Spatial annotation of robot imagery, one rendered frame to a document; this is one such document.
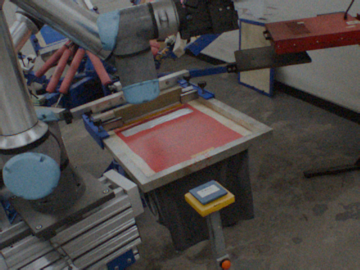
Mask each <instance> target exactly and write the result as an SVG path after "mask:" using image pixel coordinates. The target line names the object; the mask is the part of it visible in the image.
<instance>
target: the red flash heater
mask: <svg viewBox="0 0 360 270"><path fill-rule="evenodd" d="M343 16H345V13H337V14H333V15H323V16H319V17H309V18H304V19H302V18H301V19H295V20H291V21H290V20H287V21H280V22H270V23H265V24H264V26H265V30H266V29H267V32H268V33H267V37H271V38H272V41H271V40H270V43H271V45H272V47H273V49H274V51H275V53H276V54H277V55H280V54H284V53H285V54H288V53H295V52H299V51H300V52H304V51H310V50H321V49H325V48H336V47H340V46H351V45H355V44H360V15H359V14H358V13H357V16H356V17H353V16H351V15H350V14H349V13H347V14H346V16H347V20H343V19H344V18H343ZM300 22H304V24H297V23H300Z"/></svg>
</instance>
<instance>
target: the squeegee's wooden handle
mask: <svg viewBox="0 0 360 270"><path fill-rule="evenodd" d="M182 93H183V91H182V88H181V87H180V86H178V87H175V88H172V89H169V90H166V91H163V92H160V93H159V96H158V97H157V98H156V99H154V100H152V101H150V102H146V103H141V104H132V103H130V104H127V105H124V106H122V107H119V108H116V109H113V112H114V116H115V119H117V118H119V117H122V122H123V123H124V121H127V120H129V119H132V118H134V117H136V116H139V115H141V114H144V113H147V112H150V111H153V110H156V109H159V108H161V107H164V106H166V105H170V104H173V103H176V102H180V103H181V99H180V95H181V94H182Z"/></svg>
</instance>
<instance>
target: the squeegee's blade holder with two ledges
mask: <svg viewBox="0 0 360 270"><path fill-rule="evenodd" d="M179 104H180V102H176V103H171V104H170V105H166V106H164V107H161V108H159V109H156V110H153V111H150V112H146V113H144V114H141V115H139V116H136V117H134V118H132V119H129V120H127V121H124V124H127V123H130V122H133V121H135V120H138V119H140V118H142V117H144V116H147V115H150V114H153V113H156V112H159V111H162V110H164V109H167V108H169V107H173V106H175V105H179Z"/></svg>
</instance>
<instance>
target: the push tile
mask: <svg viewBox="0 0 360 270"><path fill-rule="evenodd" d="M189 192H190V194H191V195H192V196H193V197H194V198H195V199H196V200H198V201H200V202H201V203H202V204H206V203H209V202H211V201H213V200H215V199H218V198H219V197H222V196H223V195H226V194H228V192H227V191H226V190H225V189H223V187H221V186H220V185H219V184H218V183H216V182H215V181H214V180H212V181H210V182H208V183H205V184H203V185H201V186H198V187H197V188H193V189H191V190H189Z"/></svg>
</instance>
